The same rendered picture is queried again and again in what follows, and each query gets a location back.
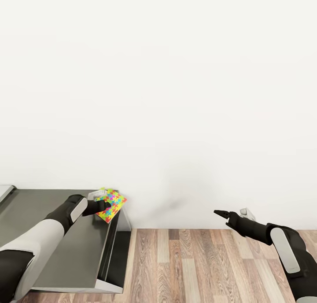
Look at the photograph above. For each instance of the desk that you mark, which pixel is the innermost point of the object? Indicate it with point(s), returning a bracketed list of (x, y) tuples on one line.
[(92, 256)]

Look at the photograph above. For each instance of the jigsaw puzzle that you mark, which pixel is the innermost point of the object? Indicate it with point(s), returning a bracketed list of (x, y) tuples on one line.
[(116, 200)]

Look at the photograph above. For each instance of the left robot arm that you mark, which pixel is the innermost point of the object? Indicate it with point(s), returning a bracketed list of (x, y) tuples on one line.
[(22, 260)]

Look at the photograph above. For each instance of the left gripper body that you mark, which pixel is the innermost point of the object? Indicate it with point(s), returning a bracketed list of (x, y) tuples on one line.
[(97, 206)]

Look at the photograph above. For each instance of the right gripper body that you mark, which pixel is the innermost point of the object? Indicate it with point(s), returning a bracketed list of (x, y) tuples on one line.
[(243, 226)]

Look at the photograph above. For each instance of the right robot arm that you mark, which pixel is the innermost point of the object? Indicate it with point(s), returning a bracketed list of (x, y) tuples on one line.
[(299, 266)]

